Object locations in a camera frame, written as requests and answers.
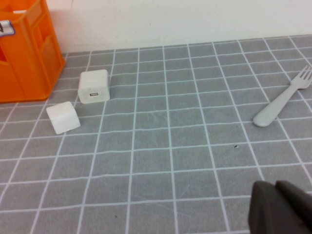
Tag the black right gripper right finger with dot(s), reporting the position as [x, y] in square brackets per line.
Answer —
[301, 204]

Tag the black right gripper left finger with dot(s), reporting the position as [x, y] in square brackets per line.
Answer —
[268, 212]

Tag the orange plastic cutlery holder crate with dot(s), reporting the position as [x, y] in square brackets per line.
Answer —
[24, 73]

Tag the grey plastic fork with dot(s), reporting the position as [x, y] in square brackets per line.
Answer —
[268, 114]

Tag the grey grid tablecloth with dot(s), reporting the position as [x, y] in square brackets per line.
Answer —
[156, 158]

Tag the white cube block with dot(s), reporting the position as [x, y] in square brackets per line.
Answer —
[63, 118]

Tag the paper label with knife character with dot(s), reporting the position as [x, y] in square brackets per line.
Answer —
[6, 28]

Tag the white USB wall charger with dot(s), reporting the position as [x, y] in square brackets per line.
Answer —
[93, 85]

